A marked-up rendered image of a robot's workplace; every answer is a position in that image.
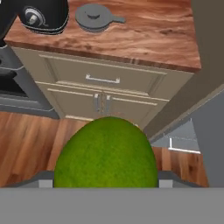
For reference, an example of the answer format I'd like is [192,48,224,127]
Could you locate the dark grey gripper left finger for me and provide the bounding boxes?
[6,170,55,189]

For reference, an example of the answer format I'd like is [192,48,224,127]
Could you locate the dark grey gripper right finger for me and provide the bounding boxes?
[157,171,204,189]

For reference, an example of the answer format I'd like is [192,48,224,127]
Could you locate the green lime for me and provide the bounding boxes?
[52,116,159,189]

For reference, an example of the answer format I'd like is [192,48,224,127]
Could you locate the beige cupboard door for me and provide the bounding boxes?
[46,87,103,121]
[102,91,159,129]

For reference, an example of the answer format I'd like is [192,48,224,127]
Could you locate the grey oven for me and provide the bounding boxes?
[0,43,60,120]

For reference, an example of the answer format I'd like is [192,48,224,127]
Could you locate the beige drawer front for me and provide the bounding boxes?
[38,53,168,95]

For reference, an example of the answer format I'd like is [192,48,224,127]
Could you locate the silver cupboard door handle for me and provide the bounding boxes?
[93,93,101,113]
[104,94,112,115]

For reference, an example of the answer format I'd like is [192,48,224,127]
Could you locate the silver drawer handle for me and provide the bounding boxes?
[85,73,121,85]

